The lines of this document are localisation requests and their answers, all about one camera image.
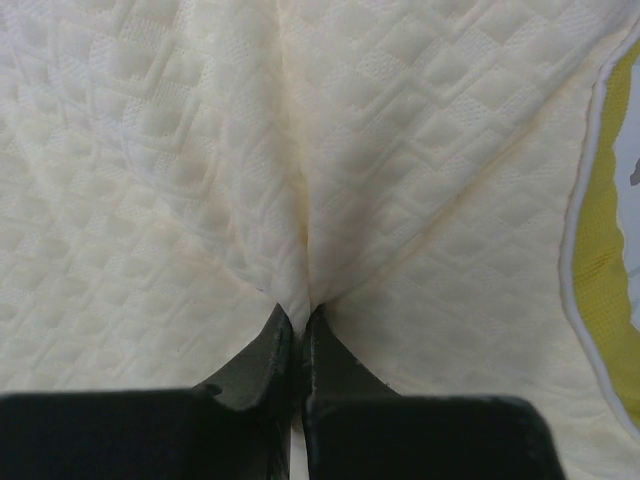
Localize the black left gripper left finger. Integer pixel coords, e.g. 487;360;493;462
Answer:
1;307;293;479

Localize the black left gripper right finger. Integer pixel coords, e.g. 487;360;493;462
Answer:
302;307;565;480

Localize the cream quilted pillow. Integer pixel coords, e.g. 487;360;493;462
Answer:
0;0;640;441

